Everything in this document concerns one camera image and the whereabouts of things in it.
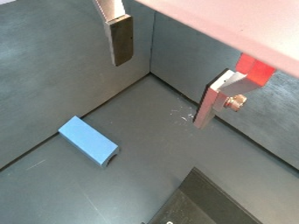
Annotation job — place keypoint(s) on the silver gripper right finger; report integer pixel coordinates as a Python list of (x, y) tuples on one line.
[(224, 92)]

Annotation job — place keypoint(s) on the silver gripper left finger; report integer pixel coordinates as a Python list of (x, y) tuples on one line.
[(118, 29)]

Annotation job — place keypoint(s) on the black curved fixture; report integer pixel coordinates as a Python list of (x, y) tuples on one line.
[(200, 203)]

